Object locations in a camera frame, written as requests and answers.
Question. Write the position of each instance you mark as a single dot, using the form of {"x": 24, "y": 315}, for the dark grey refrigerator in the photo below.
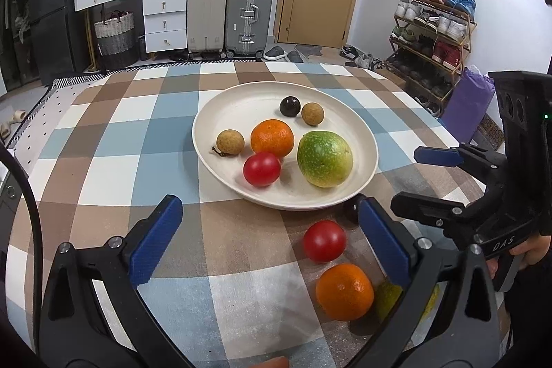
{"x": 60, "y": 6}

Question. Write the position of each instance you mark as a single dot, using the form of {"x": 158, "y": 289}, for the cream round plate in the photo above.
{"x": 233, "y": 105}

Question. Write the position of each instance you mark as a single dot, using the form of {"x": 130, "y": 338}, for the person's left hand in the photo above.
{"x": 274, "y": 363}

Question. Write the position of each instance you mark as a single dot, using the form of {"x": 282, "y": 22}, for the person's right forearm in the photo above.
{"x": 532, "y": 316}

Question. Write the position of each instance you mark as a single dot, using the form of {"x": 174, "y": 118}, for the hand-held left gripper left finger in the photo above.
{"x": 155, "y": 241}

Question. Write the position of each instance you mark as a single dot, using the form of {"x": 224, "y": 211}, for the grey slipper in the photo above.
{"x": 274, "y": 52}
{"x": 295, "y": 56}

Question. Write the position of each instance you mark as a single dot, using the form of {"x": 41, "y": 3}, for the brown longan with stem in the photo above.
{"x": 230, "y": 142}

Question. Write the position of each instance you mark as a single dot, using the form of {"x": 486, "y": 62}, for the wardrobe with glass doors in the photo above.
{"x": 13, "y": 27}

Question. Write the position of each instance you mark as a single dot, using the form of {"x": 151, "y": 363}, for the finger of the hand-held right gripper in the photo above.
{"x": 435, "y": 156}
{"x": 427, "y": 209}

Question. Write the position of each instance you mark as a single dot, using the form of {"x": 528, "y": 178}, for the silver suitcase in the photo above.
{"x": 250, "y": 14}

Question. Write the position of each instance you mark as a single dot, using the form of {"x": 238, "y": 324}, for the red tomato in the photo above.
{"x": 261, "y": 169}
{"x": 324, "y": 241}

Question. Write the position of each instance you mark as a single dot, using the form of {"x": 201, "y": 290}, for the purple paper bag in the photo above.
{"x": 468, "y": 105}

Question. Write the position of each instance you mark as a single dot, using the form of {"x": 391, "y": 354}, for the grey doormat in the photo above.
{"x": 310, "y": 50}

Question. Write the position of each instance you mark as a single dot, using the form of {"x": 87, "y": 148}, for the person's right hand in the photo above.
{"x": 537, "y": 249}

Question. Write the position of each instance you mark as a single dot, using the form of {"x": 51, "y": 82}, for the group of sneakers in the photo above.
{"x": 431, "y": 19}

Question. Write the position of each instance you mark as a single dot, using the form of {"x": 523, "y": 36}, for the beige suitcase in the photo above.
{"x": 207, "y": 10}

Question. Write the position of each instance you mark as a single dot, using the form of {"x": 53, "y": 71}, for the green speckled round fruit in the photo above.
{"x": 324, "y": 159}

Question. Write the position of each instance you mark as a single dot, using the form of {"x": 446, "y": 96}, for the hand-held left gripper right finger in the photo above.
{"x": 384, "y": 241}

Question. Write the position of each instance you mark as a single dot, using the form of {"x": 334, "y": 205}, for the orange tangerine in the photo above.
{"x": 271, "y": 137}
{"x": 344, "y": 291}

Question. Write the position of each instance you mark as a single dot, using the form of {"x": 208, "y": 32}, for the yellow round fruit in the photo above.
{"x": 386, "y": 299}

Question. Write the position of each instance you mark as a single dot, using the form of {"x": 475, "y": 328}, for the beige slipper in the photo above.
{"x": 18, "y": 116}
{"x": 5, "y": 131}

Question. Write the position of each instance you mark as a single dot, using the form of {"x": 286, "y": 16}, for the wicker basket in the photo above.
{"x": 114, "y": 36}

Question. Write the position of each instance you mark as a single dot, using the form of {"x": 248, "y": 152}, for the wooden shoe rack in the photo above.
{"x": 468, "y": 36}

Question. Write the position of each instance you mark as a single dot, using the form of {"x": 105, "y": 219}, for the dark purple plum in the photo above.
{"x": 351, "y": 213}
{"x": 290, "y": 106}

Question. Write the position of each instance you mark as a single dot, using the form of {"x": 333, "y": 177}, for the checkered tablecloth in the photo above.
{"x": 129, "y": 126}

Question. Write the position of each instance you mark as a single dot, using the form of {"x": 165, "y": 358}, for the white desk with drawers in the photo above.
{"x": 164, "y": 3}

